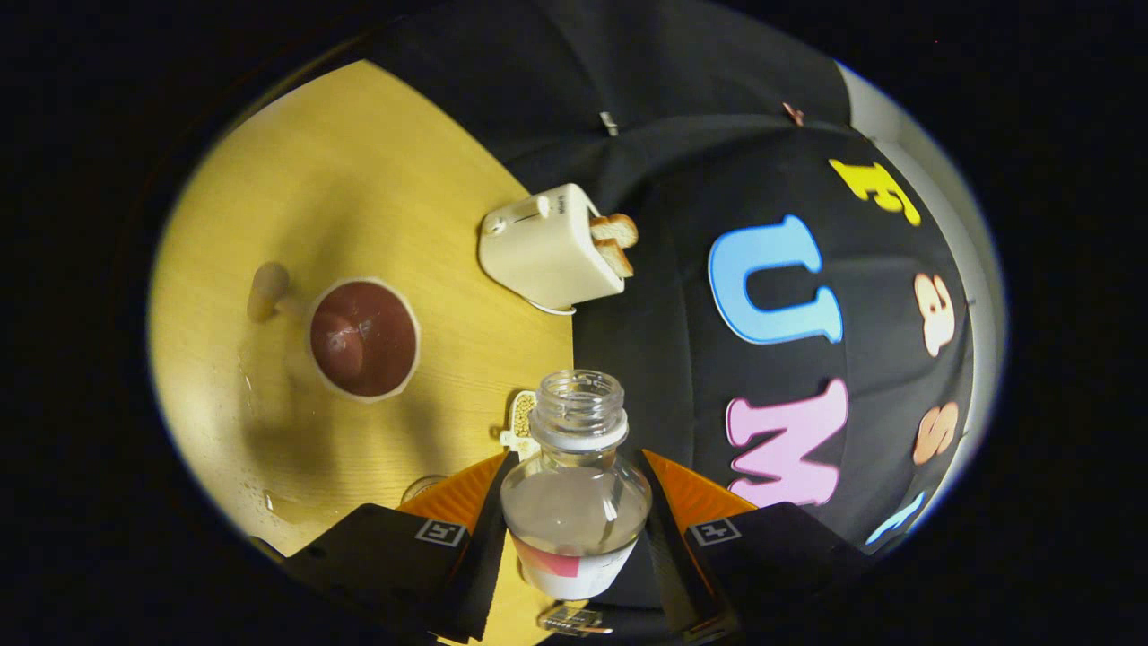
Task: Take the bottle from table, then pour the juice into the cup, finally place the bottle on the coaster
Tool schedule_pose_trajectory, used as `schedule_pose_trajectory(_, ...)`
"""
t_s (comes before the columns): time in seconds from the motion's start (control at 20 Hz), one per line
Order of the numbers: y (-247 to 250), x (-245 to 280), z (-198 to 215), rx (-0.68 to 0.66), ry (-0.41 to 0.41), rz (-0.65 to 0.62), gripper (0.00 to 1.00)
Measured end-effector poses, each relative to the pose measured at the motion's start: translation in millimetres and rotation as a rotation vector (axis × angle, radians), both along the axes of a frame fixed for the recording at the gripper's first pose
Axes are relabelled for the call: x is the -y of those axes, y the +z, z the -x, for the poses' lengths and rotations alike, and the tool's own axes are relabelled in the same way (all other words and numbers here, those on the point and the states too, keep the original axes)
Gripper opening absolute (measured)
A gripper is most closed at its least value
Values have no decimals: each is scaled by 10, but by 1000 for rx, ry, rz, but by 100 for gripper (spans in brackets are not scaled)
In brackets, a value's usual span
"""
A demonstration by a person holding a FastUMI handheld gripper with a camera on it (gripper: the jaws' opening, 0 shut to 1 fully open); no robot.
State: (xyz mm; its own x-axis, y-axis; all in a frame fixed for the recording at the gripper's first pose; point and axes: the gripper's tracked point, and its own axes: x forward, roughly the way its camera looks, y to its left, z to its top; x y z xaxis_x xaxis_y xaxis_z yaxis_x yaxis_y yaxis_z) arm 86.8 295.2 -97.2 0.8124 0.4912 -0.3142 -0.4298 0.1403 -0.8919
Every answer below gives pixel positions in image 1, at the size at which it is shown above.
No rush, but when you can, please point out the wooden table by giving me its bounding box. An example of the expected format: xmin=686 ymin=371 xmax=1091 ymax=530
xmin=148 ymin=59 xmax=575 ymax=646

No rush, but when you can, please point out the cream toaster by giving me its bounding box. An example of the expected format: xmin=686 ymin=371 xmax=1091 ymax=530
xmin=478 ymin=183 xmax=626 ymax=312

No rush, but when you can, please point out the clear glass juice bottle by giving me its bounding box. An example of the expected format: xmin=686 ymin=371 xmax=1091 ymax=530
xmin=500 ymin=369 xmax=654 ymax=601

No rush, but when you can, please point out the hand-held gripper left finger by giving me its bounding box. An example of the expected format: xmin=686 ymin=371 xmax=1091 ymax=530
xmin=283 ymin=451 xmax=519 ymax=642

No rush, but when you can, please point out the round wooden coaster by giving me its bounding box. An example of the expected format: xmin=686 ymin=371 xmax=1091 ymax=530
xmin=401 ymin=474 xmax=449 ymax=505

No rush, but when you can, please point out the white divided tray with grains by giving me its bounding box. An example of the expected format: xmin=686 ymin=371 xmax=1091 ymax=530
xmin=500 ymin=389 xmax=542 ymax=460

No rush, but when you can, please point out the small clear container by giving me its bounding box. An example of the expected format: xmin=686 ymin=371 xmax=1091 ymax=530
xmin=538 ymin=606 xmax=604 ymax=636

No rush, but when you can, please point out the toast slice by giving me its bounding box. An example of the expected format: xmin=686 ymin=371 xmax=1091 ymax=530
xmin=594 ymin=239 xmax=635 ymax=279
xmin=589 ymin=214 xmax=639 ymax=249

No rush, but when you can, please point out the cream cup with wooden handle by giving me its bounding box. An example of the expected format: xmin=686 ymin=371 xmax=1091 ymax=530
xmin=247 ymin=261 xmax=422 ymax=403

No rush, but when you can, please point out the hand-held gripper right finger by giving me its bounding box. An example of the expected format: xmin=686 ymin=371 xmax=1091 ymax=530
xmin=635 ymin=449 xmax=871 ymax=642

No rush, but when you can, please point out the black backdrop cloth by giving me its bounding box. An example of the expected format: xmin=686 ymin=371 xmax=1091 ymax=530
xmin=368 ymin=0 xmax=978 ymax=646

